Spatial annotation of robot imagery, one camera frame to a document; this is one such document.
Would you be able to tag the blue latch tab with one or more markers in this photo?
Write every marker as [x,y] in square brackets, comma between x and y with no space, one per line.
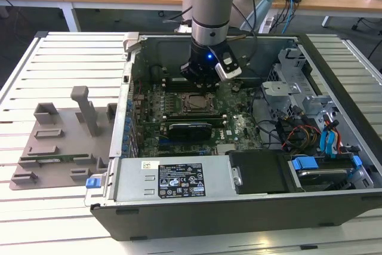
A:
[92,183]

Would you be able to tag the CPU socket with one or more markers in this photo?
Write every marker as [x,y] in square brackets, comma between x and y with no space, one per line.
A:
[197,112]

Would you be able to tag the silver chipset heatsink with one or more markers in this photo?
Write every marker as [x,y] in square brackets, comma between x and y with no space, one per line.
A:
[225,149]

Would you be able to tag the hard disk in blue carrier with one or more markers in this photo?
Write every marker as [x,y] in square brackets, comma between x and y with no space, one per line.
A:
[304,164]

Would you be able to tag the grey parts rack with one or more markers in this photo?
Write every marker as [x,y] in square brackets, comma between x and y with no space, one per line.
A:
[68,147]

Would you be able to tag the metal drive cage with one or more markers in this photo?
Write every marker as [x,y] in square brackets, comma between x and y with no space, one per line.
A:
[280,87]

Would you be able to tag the black graphics card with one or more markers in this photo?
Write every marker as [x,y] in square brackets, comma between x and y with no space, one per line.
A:
[191,132]

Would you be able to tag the white power strip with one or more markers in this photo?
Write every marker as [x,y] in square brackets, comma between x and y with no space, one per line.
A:
[267,25]

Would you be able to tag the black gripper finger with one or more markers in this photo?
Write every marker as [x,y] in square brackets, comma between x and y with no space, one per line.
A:
[215,86]
[189,73]

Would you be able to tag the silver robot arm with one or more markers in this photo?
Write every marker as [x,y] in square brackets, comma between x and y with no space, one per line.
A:
[212,13]

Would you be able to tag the grey case latch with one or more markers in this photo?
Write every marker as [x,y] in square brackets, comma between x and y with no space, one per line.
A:
[131,43]

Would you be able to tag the black RAM slot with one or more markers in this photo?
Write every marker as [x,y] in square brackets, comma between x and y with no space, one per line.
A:
[171,88]
[179,118]
[179,113]
[171,83]

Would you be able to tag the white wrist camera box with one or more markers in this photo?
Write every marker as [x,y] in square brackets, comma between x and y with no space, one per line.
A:
[228,70]

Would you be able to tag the black office chair base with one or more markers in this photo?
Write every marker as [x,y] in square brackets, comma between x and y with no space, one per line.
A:
[365,23]

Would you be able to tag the green motherboard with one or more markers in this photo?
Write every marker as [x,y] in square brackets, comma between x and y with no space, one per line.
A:
[238,129]

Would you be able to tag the silver CPU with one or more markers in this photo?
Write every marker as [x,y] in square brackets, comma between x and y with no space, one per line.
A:
[199,102]

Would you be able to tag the black PC case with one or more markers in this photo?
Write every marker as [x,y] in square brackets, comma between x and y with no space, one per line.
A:
[238,219]

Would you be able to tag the grey power supply unit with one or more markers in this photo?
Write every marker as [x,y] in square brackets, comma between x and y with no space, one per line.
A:
[134,183]

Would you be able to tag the black plastic shroud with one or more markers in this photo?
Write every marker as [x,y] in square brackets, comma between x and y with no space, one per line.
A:
[262,171]

